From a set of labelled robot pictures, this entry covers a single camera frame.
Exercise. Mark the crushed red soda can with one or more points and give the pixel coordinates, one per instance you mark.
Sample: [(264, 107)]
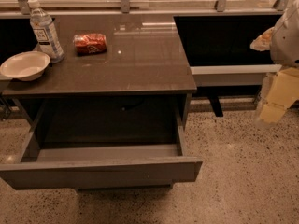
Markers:
[(86, 44)]

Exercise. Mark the clear plastic water bottle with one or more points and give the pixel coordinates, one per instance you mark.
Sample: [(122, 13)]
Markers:
[(45, 31)]

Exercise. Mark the grey window ledge bench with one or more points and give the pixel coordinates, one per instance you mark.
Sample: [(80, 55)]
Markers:
[(218, 52)]

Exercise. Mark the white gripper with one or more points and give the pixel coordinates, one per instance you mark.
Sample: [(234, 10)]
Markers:
[(286, 44)]

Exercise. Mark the open grey top drawer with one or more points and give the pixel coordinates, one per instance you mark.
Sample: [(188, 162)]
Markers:
[(105, 167)]

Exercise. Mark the white bowl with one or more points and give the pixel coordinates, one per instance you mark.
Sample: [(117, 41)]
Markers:
[(25, 66)]

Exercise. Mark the grey drawer cabinet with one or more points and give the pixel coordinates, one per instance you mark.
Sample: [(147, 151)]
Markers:
[(124, 96)]

